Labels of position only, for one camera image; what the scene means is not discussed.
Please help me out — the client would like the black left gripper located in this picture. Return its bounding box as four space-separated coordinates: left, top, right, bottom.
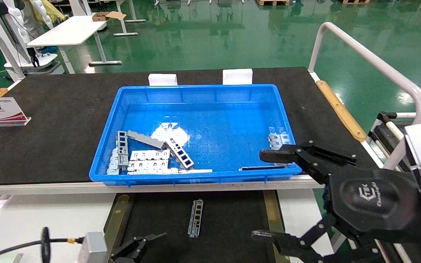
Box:
110 233 167 263

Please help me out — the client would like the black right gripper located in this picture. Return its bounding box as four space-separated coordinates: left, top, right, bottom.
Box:
251 141 421 263

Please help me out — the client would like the grey slotted metal channel part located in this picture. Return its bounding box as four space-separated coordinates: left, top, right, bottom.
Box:
187 198 204 239

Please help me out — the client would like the grey clip-edged metal part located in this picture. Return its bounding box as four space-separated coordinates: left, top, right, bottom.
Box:
268 127 291 151

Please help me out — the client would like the white flat notched metal part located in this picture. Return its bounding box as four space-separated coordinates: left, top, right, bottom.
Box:
130 149 171 161
127 160 170 171

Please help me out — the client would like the grey ladder-shaped metal part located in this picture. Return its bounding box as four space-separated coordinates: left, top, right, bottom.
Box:
117 130 129 171

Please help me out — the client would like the plain grey metal bar part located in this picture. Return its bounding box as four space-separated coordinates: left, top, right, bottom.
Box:
127 130 167 149

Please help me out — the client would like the brass-coloured metal strip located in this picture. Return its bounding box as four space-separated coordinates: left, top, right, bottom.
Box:
263 190 291 263
103 194 134 263

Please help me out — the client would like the dark thin metal strip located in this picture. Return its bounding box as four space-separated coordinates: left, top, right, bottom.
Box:
239 165 288 171

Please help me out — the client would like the long thin white metal strip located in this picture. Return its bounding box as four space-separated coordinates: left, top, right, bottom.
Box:
128 168 213 175

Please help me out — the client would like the long wooden edge strip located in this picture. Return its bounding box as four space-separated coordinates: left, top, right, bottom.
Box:
316 80 367 143

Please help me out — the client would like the blue plastic bin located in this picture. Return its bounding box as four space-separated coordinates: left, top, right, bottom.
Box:
89 84 302 187

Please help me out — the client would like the white foam block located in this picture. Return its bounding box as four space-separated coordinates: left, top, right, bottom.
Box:
223 68 253 85
148 73 178 86

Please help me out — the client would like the black table mat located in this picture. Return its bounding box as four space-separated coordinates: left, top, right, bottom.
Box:
0 66 379 187

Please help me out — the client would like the white tubular handrail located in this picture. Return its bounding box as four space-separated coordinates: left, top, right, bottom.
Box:
307 21 421 170

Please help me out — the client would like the white background table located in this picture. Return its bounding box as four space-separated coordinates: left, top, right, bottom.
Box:
27 15 123 73

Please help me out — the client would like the open cardboard box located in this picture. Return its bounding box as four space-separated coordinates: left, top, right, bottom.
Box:
92 11 127 22

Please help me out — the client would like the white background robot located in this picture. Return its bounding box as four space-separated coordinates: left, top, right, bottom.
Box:
0 0 63 75

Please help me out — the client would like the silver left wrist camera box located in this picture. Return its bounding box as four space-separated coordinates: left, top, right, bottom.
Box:
78 232 108 263

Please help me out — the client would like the grey stacked bracket metal part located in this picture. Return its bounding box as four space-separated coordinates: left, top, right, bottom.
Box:
107 148 120 175

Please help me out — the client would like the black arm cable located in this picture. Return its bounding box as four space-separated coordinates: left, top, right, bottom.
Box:
0 226 87 263

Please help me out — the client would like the black cart frame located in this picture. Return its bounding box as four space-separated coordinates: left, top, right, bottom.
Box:
368 111 410 170

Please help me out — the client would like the white background table frame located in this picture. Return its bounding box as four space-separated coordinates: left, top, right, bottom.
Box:
69 0 147 37

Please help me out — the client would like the white curved rail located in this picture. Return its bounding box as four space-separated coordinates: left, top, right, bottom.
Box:
0 29 26 81

